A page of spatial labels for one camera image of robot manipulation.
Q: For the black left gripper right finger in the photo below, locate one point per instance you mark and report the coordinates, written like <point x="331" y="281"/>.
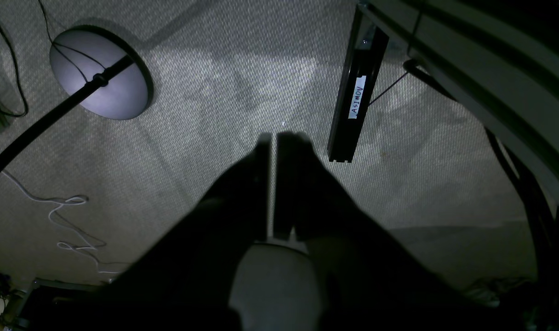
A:
<point x="368" y="280"/>

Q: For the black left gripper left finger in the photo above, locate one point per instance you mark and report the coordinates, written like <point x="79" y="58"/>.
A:
<point x="184" y="282"/>

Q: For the black curved lamp pole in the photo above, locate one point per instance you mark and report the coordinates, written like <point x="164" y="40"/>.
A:
<point x="31" y="134"/>

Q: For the black labelled aluminium profile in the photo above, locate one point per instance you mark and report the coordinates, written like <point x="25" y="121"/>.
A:
<point x="365" y="52"/>

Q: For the round grey lamp base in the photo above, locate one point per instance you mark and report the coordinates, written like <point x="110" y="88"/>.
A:
<point x="87" y="53"/>

